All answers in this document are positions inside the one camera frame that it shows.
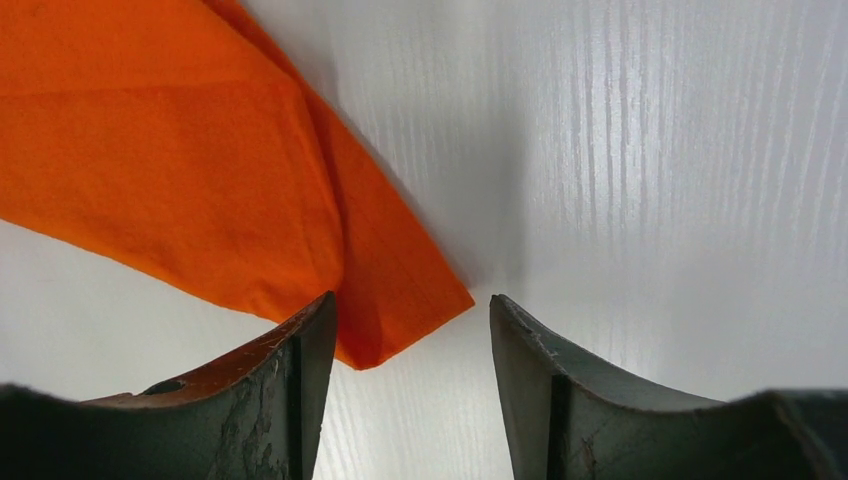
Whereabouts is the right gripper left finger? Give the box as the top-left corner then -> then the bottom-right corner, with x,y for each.
1,293 -> 337,479

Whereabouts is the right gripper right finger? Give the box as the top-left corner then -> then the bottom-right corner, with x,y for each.
489,295 -> 847,479

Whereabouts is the orange t-shirt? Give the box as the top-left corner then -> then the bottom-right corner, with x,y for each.
1,1 -> 474,370

